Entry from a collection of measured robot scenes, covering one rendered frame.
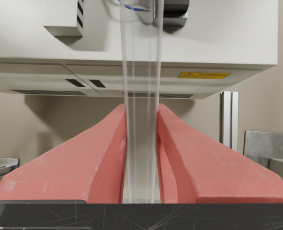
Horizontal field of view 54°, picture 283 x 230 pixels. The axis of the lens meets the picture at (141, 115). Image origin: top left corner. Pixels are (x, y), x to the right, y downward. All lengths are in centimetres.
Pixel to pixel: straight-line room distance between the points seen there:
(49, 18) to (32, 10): 7
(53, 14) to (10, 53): 10
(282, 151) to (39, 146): 92
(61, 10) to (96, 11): 6
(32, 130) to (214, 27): 84
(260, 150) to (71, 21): 88
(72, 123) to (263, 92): 74
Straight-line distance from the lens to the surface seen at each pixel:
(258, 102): 115
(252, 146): 112
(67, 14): 44
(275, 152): 116
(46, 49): 48
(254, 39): 49
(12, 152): 117
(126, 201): 22
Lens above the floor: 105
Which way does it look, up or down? 88 degrees down
